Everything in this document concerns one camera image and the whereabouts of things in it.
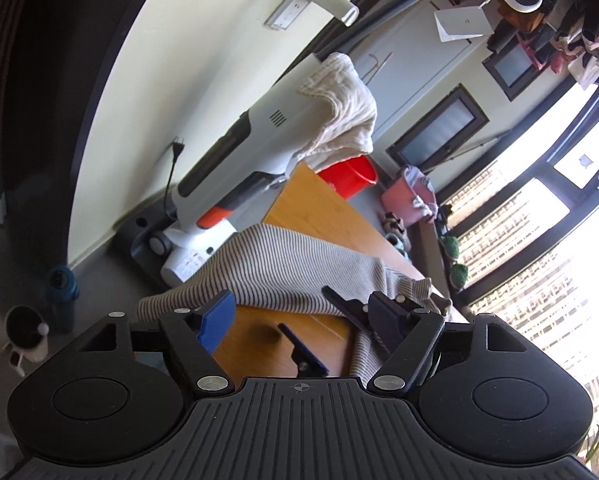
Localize grey striped knit garment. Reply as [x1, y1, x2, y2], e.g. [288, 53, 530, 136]
[135, 223, 454, 380]

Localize green potted plant near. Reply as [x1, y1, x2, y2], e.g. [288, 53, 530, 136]
[448, 263, 470, 290]

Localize green potted plant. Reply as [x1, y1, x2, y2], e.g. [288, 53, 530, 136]
[448, 263, 470, 290]
[439, 235, 460, 261]

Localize slippers on floor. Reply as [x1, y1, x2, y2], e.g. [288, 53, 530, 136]
[382, 211, 412, 255]

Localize green potted plant far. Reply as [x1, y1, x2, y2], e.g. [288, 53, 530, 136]
[439, 235, 460, 261]

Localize pink laundry basket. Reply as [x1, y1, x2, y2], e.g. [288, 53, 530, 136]
[381, 165, 438, 228]

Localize red plastic bucket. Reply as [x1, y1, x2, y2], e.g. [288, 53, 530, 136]
[318, 155, 379, 200]

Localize dark blue bottle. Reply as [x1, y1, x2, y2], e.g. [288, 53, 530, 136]
[45, 266, 80, 334]

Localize cream towel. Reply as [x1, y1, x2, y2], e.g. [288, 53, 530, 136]
[293, 52, 379, 172]

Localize white floor washer vacuum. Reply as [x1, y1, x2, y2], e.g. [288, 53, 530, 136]
[117, 0, 542, 290]

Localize white paper tag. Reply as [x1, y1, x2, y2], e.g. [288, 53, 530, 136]
[434, 6, 493, 42]

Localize pink hanging garment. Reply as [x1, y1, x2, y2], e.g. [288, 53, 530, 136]
[549, 21, 599, 89]

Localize wall power socket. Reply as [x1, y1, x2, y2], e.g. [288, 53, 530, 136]
[264, 0, 311, 30]

